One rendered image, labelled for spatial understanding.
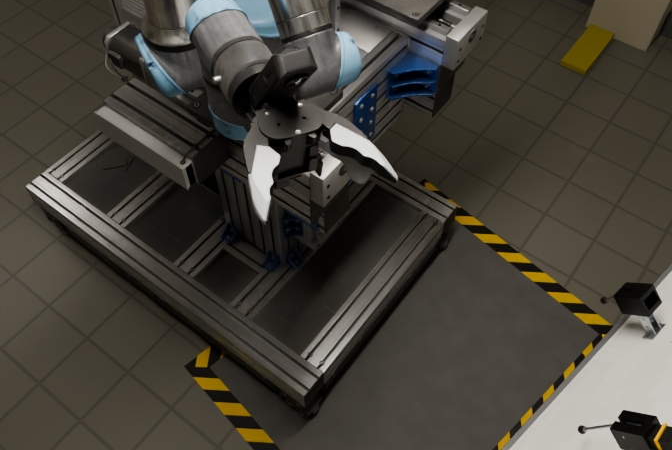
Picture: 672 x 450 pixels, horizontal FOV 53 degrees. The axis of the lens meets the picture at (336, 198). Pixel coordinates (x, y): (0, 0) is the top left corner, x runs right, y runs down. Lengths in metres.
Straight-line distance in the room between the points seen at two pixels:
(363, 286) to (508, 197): 0.82
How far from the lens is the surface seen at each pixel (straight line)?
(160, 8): 1.12
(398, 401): 2.27
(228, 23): 0.85
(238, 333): 2.12
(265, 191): 0.67
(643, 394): 1.33
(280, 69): 0.69
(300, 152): 0.75
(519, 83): 3.18
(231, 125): 0.94
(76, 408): 2.40
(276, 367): 2.08
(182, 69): 1.18
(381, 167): 0.71
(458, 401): 2.30
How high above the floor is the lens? 2.13
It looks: 53 degrees down
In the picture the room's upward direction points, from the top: straight up
